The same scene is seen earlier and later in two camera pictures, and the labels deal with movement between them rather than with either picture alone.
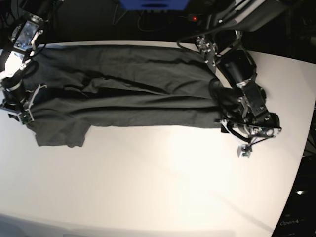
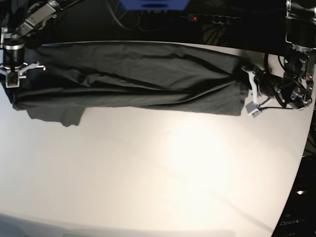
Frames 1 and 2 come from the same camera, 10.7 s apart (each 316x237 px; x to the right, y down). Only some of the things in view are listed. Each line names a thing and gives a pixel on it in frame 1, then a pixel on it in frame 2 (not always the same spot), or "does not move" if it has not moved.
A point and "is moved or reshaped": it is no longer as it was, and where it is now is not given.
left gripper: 252,127 -> 253,75
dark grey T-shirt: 120,85 is moved or reshaped
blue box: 154,5 does not move
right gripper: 23,105 -> 5,69
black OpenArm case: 298,218 does not move
